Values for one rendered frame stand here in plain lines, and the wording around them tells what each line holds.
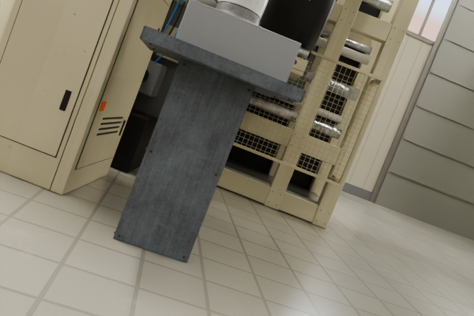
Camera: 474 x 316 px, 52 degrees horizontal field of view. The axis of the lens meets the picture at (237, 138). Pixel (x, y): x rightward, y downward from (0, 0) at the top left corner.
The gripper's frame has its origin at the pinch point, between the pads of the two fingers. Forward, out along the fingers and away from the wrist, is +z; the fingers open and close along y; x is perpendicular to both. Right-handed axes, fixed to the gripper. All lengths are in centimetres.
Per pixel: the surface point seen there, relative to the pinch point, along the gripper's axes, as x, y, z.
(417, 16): -57, -144, 404
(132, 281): 108, 19, -116
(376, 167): 135, -169, 383
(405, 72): 11, -157, 399
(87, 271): 108, 31, -120
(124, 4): 43, 62, -60
